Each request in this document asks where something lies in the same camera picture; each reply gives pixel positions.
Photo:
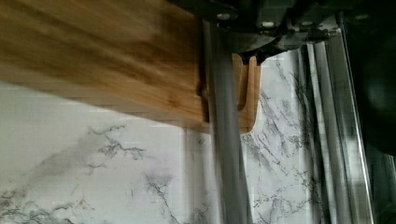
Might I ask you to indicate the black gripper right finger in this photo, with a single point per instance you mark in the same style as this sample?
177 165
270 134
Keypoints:
263 54

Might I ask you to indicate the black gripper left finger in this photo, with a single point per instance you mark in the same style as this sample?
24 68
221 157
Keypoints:
245 56

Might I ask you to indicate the bamboo cutting board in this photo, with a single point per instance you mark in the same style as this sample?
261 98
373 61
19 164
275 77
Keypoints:
139 57

